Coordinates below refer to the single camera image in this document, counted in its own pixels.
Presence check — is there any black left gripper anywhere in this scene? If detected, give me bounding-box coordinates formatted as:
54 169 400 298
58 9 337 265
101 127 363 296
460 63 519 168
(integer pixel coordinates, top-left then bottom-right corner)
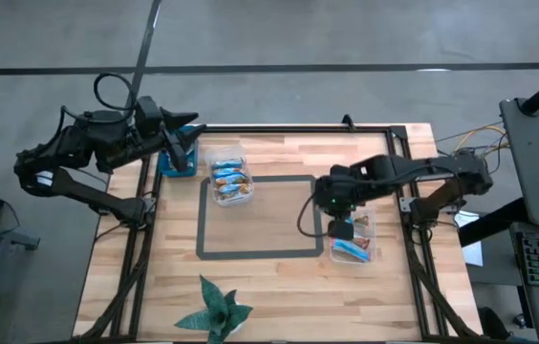
128 95 207 173

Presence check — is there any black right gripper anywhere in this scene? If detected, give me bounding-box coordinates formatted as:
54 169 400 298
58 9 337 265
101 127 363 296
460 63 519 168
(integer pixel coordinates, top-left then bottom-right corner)
315 174 366 241

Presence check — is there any clear plastic bin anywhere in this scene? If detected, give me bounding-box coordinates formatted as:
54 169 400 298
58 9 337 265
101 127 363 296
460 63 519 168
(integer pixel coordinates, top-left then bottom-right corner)
329 204 379 265

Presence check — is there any blue plastic bin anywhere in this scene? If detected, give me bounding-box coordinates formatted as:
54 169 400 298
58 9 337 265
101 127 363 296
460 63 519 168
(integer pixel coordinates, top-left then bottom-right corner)
157 124 200 179

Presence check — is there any dark-bordered rectangular mat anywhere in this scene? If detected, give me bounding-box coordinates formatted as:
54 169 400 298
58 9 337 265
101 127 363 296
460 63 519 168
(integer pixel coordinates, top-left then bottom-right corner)
195 174 324 261

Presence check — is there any green potted plant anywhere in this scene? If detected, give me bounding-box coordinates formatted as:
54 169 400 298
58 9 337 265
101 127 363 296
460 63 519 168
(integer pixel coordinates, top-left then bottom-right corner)
173 274 254 344

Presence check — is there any black caster wheel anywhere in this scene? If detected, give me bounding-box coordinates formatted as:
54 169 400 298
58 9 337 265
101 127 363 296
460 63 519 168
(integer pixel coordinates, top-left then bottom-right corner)
478 307 509 341

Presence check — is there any grey desk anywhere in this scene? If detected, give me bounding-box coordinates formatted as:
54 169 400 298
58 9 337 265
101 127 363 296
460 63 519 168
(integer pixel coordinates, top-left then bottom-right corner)
498 97 539 228

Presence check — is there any grey metal stand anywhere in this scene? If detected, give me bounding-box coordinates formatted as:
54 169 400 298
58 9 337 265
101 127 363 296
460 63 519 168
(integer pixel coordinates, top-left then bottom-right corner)
0 209 41 344

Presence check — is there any clear bin with handle cutout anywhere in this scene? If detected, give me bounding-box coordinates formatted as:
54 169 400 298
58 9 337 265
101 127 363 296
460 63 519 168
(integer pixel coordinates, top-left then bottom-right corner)
204 144 255 208

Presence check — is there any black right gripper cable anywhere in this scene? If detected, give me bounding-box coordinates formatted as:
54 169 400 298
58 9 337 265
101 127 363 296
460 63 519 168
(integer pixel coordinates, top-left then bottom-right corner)
296 193 335 239

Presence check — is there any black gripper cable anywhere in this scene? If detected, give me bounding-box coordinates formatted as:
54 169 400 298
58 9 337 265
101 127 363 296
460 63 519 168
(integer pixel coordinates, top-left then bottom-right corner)
296 193 335 239
93 72 138 114

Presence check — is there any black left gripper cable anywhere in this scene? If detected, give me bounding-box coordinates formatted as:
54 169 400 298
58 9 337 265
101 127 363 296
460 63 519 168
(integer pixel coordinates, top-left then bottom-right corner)
93 72 138 114

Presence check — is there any black aluminium table frame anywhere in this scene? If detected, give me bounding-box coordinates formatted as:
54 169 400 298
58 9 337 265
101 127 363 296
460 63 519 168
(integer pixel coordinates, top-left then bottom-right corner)
73 122 484 343

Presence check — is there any yellow cable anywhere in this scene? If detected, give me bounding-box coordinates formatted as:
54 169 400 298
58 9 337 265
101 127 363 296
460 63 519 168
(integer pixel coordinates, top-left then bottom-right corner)
455 124 507 154

